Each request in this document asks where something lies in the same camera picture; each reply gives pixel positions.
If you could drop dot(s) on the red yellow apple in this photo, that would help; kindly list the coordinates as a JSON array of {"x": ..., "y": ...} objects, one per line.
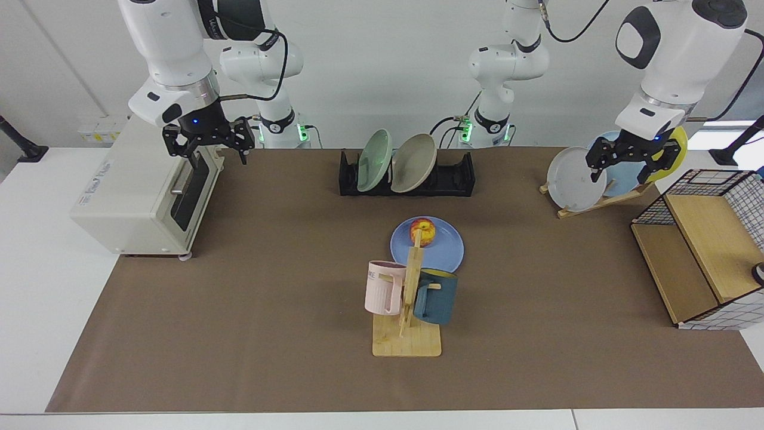
[{"x": 427, "y": 230}]

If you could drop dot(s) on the yellow plate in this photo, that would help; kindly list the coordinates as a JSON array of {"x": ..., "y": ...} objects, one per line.
[{"x": 668, "y": 173}]

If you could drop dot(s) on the light blue plate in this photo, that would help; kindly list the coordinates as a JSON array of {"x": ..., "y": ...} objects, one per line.
[{"x": 624, "y": 179}]

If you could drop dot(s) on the white plate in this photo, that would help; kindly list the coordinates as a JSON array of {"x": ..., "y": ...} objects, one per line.
[{"x": 570, "y": 179}]

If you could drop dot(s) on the wooden plate rack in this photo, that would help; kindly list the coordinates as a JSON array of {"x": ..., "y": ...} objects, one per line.
[{"x": 597, "y": 205}]

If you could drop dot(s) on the pale green plate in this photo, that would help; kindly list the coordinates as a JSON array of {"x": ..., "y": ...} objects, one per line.
[{"x": 375, "y": 158}]

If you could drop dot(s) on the black dish rack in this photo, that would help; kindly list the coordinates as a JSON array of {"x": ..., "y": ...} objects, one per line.
[{"x": 456, "y": 179}]

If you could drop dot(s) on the beige plate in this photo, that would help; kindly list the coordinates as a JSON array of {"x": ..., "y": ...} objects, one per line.
[{"x": 413, "y": 162}]

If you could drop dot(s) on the pale toaster oven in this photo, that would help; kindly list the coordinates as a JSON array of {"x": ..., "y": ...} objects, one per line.
[{"x": 128, "y": 203}]

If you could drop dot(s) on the black stand foot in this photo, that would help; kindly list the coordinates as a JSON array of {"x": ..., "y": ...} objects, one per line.
[
  {"x": 27, "y": 152},
  {"x": 725, "y": 156}
]

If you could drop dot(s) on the white box with yellow labels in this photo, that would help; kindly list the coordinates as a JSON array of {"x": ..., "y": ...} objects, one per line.
[{"x": 95, "y": 134}]

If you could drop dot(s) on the small dark round object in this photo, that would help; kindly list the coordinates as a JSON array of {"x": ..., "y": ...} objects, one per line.
[{"x": 759, "y": 273}]

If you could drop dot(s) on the brown table cloth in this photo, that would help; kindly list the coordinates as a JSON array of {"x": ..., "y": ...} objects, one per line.
[{"x": 239, "y": 334}]

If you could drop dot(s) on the pink cup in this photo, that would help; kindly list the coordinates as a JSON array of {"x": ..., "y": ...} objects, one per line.
[{"x": 382, "y": 289}]

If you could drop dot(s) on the dark blue cup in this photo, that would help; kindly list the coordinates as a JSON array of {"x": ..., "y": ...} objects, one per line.
[{"x": 441, "y": 298}]

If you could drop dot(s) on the wooden cup stand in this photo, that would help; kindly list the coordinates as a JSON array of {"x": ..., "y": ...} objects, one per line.
[{"x": 406, "y": 343}]

